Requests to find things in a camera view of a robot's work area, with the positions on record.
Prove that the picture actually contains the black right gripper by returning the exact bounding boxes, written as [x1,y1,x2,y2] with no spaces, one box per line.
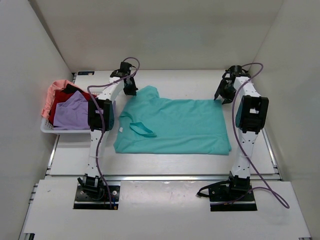
[214,80,236,105]

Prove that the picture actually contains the teal t shirt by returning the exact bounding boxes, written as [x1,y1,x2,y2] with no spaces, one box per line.
[113,86,232,156]

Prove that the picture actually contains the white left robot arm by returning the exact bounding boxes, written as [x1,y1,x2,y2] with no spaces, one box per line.
[85,58,139,178]

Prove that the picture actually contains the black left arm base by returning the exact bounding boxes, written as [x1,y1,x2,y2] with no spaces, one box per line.
[73,174,121,210]

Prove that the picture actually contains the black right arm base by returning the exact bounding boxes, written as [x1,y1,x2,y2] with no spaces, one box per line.
[196,174,258,212]

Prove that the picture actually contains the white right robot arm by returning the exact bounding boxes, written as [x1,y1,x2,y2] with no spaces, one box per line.
[214,65,269,181]

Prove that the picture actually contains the purple t shirt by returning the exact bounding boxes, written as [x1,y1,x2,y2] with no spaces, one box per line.
[53,91,90,131]

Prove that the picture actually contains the red t shirt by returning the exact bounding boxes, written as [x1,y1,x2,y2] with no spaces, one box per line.
[47,84,91,126]

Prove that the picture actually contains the pink t shirt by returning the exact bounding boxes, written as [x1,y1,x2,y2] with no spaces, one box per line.
[41,79,81,119]

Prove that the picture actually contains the white plastic laundry basket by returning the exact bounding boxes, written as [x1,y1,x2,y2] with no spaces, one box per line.
[40,88,117,135]

